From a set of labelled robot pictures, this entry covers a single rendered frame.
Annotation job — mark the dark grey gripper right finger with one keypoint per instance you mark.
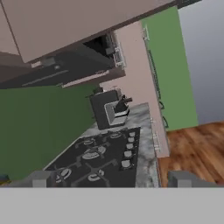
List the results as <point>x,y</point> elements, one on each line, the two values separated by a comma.
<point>183,178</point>

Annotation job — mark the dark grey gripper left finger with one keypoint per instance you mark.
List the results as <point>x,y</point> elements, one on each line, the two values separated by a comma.
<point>39,178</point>

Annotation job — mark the beige base cupboard run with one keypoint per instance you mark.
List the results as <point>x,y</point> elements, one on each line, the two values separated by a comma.
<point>159,137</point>

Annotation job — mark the grey hob knob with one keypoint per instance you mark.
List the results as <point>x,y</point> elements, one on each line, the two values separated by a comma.
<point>127,153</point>
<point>126,164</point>
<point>129,146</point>
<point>132,134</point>
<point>131,140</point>

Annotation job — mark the black gas hob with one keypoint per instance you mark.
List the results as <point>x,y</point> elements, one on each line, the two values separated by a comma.
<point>96,157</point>

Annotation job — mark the dark grey coffee machine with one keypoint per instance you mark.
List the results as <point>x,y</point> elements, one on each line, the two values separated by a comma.
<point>102,110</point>

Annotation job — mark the dark grey range hood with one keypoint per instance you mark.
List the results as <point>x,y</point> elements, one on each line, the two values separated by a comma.
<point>58,71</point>

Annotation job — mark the green tall cupboard run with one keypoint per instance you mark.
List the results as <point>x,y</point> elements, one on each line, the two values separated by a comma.
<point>169,70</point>

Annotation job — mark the beige wall cupboard door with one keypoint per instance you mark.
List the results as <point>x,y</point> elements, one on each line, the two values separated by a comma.
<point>7,32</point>
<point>81,23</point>

